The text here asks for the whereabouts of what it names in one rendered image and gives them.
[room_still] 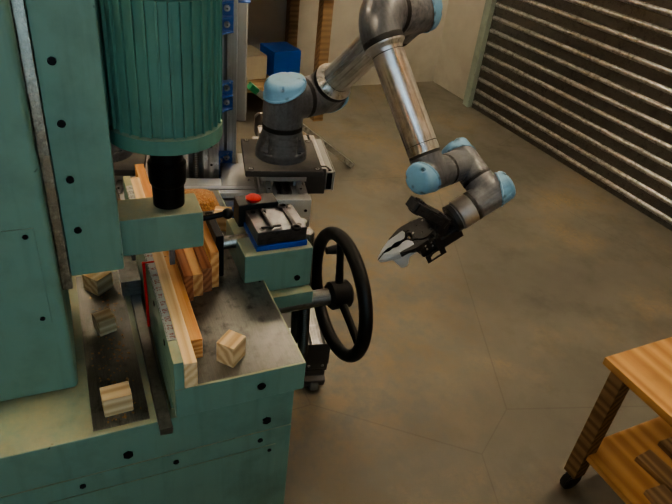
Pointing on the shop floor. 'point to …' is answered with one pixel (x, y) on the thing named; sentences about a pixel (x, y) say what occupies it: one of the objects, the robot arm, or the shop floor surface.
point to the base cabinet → (184, 476)
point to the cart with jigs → (661, 445)
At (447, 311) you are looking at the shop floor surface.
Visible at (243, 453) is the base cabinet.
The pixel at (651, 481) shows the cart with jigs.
